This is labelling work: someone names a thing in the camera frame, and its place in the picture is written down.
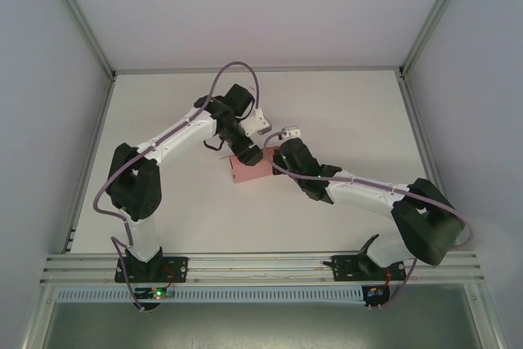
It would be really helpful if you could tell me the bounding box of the pink paper box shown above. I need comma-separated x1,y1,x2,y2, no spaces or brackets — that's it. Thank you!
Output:
226,148,284,185

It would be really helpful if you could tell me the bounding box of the circuit board with green light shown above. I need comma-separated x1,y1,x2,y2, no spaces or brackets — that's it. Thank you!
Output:
136,285,176,301

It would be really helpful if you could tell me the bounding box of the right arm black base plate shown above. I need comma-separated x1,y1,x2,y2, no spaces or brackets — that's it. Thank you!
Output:
331,253,413,284

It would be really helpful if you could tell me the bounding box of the aluminium mounting rail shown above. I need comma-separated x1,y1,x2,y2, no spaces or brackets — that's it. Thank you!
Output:
39,251,486,288

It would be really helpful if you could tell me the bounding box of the aluminium table side rail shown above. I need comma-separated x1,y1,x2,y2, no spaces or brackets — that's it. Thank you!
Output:
396,73,461,251
60,74,118,255

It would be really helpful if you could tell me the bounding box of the slotted grey cable duct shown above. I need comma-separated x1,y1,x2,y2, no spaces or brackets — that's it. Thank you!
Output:
54,285,365,305

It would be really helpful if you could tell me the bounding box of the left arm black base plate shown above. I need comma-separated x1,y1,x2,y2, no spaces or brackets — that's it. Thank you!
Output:
113,256,190,284

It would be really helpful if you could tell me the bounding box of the aluminium frame post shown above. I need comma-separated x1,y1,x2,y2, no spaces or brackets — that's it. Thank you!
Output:
398,0,477,81
40,0,118,81

